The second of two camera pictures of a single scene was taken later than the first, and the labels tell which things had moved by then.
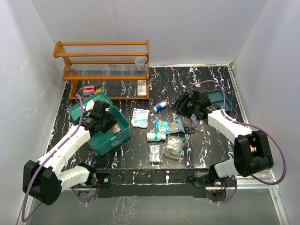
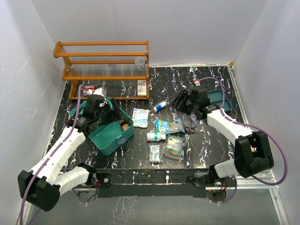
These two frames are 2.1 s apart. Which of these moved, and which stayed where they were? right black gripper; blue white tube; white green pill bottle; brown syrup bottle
Moved: brown syrup bottle
Stayed: right black gripper; white green pill bottle; blue white tube
